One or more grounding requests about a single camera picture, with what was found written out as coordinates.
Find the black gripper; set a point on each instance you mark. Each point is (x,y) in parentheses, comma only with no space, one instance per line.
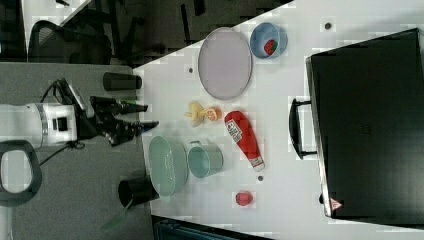
(103,122)

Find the red ketchup bottle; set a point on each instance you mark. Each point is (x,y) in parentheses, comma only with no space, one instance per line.
(241,131)

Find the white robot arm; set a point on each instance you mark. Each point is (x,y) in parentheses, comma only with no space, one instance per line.
(36,137)

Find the green plastic strainer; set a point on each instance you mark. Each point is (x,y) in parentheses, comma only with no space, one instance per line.
(169,168)

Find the black cylinder upper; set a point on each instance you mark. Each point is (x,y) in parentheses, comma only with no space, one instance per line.
(119,81)

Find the black cup with green stick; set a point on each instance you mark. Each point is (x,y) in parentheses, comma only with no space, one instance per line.
(136,191)

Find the peeled toy banana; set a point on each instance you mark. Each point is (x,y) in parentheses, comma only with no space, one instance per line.
(196,114)

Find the black office chair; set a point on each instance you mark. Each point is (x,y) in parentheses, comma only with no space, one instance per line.
(80,41)

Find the green mug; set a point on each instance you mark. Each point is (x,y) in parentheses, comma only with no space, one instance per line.
(204,160)

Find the orange slice toy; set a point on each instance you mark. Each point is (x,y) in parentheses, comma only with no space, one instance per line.
(213,113)

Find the grey round plate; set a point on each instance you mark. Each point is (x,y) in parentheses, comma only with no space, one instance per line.
(225,64)

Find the strawberry on table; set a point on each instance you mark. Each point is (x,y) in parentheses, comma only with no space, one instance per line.
(243,198)

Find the strawberry in blue bowl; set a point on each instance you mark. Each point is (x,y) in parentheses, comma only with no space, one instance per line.
(270,47)

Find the blue bowl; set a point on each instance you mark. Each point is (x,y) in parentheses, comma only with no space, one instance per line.
(264,32)

